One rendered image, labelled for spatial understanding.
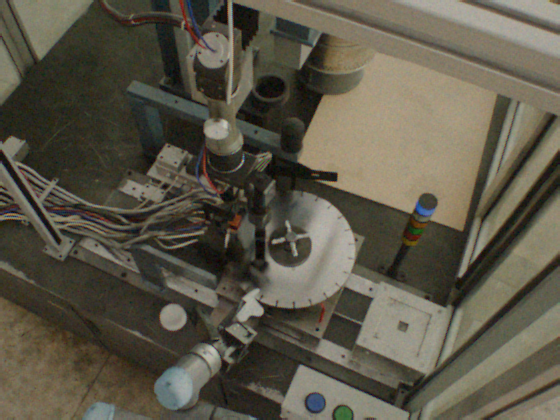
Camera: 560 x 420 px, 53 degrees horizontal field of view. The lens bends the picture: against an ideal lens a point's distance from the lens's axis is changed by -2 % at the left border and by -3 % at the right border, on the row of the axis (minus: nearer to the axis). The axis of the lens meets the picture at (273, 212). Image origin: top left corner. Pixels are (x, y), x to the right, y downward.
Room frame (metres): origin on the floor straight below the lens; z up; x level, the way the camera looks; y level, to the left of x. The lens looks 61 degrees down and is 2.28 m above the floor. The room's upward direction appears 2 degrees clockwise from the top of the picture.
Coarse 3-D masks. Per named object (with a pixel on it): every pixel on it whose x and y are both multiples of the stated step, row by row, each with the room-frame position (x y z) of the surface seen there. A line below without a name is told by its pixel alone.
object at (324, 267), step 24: (288, 192) 0.80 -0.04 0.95; (288, 216) 0.73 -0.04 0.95; (312, 216) 0.73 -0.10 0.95; (336, 216) 0.73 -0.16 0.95; (240, 240) 0.65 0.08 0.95; (264, 240) 0.65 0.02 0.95; (312, 240) 0.66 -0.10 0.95; (336, 240) 0.66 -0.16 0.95; (240, 264) 0.58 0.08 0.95; (264, 264) 0.59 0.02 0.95; (312, 264) 0.59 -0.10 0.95; (336, 264) 0.59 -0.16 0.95; (264, 288) 0.52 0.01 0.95; (288, 288) 0.53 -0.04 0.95; (312, 288) 0.53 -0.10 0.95; (336, 288) 0.53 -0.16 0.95
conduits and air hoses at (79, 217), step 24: (24, 144) 1.03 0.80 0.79; (24, 168) 0.96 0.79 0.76; (192, 192) 0.81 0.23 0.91; (0, 216) 0.79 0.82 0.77; (24, 216) 0.79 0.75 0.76; (72, 216) 0.80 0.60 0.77; (96, 216) 0.79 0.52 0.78; (120, 216) 0.79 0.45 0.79; (168, 216) 0.74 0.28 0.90; (192, 216) 0.74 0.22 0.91; (192, 240) 0.67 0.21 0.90
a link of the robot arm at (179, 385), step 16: (192, 352) 0.33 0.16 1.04; (176, 368) 0.29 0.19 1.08; (192, 368) 0.29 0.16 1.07; (208, 368) 0.30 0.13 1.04; (160, 384) 0.25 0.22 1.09; (176, 384) 0.25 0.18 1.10; (192, 384) 0.26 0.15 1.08; (160, 400) 0.23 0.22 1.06; (176, 400) 0.22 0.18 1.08; (192, 400) 0.23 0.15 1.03
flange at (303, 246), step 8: (280, 232) 0.67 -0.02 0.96; (296, 232) 0.67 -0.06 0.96; (304, 232) 0.68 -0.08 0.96; (304, 240) 0.65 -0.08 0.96; (272, 248) 0.63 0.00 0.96; (280, 248) 0.63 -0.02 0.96; (288, 248) 0.62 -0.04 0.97; (296, 248) 0.62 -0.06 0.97; (304, 248) 0.63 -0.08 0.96; (272, 256) 0.61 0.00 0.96; (280, 256) 0.61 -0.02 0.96; (288, 256) 0.61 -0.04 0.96; (296, 256) 0.61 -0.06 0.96; (304, 256) 0.61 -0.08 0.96; (288, 264) 0.59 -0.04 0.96; (296, 264) 0.59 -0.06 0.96
